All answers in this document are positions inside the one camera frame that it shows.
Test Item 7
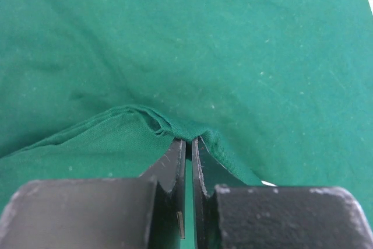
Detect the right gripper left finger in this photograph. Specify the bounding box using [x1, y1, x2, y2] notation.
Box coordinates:
[1, 139, 186, 248]

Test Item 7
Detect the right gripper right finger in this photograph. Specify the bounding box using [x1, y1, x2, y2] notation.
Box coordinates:
[191, 138, 372, 248]

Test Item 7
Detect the green surgical cloth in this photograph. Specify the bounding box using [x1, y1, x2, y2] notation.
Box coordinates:
[1, 0, 372, 219]

